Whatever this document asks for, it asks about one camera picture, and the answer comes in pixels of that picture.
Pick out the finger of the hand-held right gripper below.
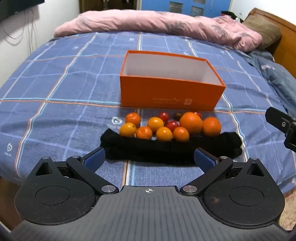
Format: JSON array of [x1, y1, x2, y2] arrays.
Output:
[[284, 124, 296, 151], [265, 107, 296, 134]]

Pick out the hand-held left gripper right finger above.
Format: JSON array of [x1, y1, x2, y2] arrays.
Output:
[[180, 147, 270, 196]]

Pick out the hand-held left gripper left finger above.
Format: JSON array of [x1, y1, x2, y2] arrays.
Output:
[[29, 147, 119, 195]]

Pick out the pile of mandarin oranges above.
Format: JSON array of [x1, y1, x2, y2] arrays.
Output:
[[119, 112, 222, 142]]

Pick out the orange cardboard box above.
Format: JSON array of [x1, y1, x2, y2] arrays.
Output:
[[120, 50, 226, 112]]

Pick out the blue denim cloth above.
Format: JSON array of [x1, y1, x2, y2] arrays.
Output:
[[245, 50, 296, 118]]

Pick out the black knitted cloth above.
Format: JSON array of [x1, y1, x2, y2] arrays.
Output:
[[100, 128, 243, 165]]

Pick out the blue plaid bedsheet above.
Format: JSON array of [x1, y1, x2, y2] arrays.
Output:
[[0, 31, 296, 195]]

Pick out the wooden headboard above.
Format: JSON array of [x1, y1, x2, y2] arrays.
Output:
[[245, 8, 296, 79]]

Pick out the brown pillow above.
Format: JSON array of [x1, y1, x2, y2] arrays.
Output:
[[242, 15, 282, 50]]

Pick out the dark clothing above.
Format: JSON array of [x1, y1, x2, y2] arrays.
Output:
[[221, 10, 244, 24]]

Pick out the blue cabinet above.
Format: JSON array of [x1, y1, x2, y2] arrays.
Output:
[[141, 0, 232, 18]]

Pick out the pink quilt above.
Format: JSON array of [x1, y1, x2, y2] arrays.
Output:
[[54, 10, 263, 51]]

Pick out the brown wooden door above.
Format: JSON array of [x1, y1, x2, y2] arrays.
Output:
[[79, 0, 142, 13]]

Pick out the black television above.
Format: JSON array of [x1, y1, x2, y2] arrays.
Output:
[[0, 0, 45, 22]]

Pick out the white wall cables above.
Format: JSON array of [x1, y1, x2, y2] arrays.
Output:
[[0, 6, 38, 56]]

